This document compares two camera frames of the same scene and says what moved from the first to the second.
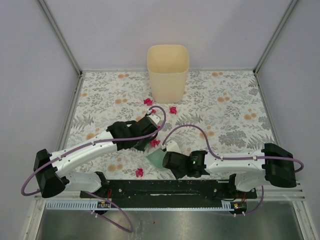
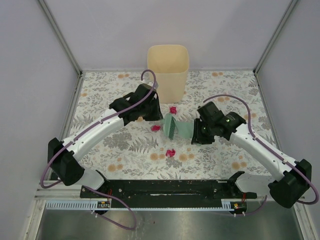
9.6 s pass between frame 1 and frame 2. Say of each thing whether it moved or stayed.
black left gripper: moved
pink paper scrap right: stayed
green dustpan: moved
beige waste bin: stayed
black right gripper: moved
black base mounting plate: stayed
